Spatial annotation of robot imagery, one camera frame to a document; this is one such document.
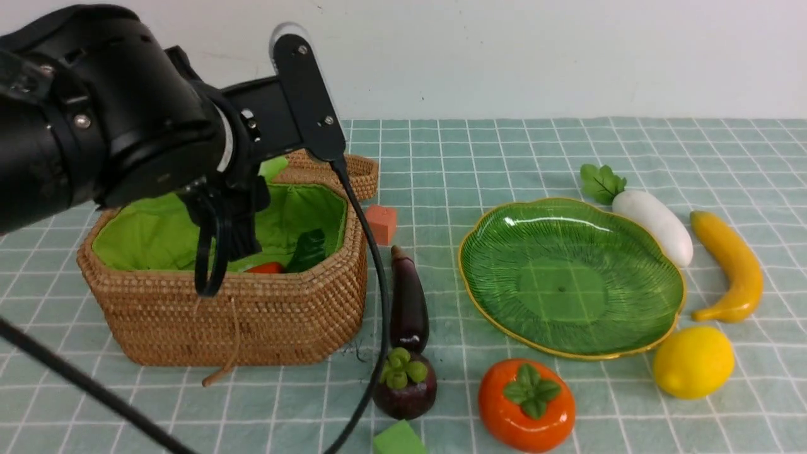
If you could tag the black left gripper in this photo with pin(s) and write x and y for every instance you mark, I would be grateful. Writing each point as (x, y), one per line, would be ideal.
(225, 217)

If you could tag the red orange toy carrot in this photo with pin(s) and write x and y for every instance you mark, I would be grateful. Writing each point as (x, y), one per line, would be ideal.
(302, 254)

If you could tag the dark purple toy eggplant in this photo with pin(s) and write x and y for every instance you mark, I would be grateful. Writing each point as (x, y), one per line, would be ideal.
(409, 326)

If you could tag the purple toy mangosteen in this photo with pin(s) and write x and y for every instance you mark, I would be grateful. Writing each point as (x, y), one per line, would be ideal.
(408, 385)

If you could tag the orange toy persimmon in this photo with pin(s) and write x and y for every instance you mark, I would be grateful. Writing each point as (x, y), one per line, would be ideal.
(526, 406)

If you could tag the white toy radish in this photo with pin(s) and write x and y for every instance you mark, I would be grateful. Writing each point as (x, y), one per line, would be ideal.
(607, 188)

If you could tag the yellow toy lemon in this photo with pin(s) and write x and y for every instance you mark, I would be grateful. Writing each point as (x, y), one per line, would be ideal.
(693, 363)

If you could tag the yellow toy banana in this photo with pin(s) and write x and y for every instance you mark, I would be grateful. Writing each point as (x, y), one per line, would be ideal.
(739, 264)

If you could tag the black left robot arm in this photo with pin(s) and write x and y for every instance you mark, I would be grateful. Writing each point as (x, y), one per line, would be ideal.
(94, 110)

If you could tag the woven wicker basket green lining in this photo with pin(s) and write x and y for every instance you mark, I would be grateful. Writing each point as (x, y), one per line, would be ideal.
(139, 265)

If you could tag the woven wicker basket lid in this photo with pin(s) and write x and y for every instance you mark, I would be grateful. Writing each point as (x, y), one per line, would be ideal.
(363, 174)

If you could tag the orange foam cube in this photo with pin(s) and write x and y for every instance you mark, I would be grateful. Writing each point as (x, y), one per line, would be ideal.
(383, 221)

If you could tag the green foam cube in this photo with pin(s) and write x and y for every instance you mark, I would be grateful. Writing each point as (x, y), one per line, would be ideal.
(399, 438)

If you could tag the green checkered tablecloth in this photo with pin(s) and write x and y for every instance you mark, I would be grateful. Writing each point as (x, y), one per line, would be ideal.
(440, 176)

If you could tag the green leaf-shaped glass plate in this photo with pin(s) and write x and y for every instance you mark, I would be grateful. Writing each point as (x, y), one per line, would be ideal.
(567, 278)

